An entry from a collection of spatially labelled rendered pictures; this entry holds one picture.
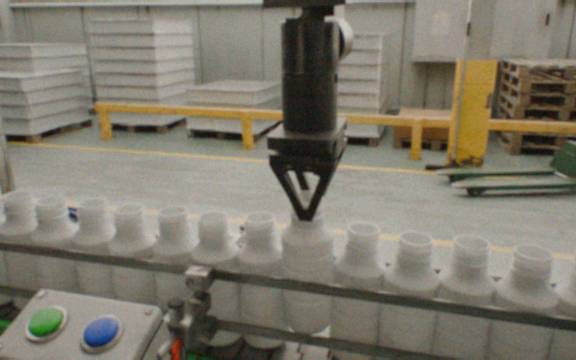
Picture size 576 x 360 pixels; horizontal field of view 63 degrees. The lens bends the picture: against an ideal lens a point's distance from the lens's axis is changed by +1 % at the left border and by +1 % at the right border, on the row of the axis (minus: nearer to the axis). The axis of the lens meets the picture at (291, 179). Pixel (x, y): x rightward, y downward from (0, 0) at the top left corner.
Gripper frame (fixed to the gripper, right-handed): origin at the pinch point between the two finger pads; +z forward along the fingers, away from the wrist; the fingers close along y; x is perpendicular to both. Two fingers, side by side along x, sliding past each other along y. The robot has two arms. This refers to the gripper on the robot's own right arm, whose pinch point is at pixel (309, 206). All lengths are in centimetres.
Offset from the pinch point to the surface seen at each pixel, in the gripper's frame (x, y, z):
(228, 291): 9.6, -1.8, 11.2
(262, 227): 5.5, -0.3, 3.0
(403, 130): 3, 523, 116
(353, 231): -4.9, -0.1, 2.4
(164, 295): 18.2, -2.0, 12.9
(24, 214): 39.4, 0.3, 4.9
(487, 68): -72, 443, 33
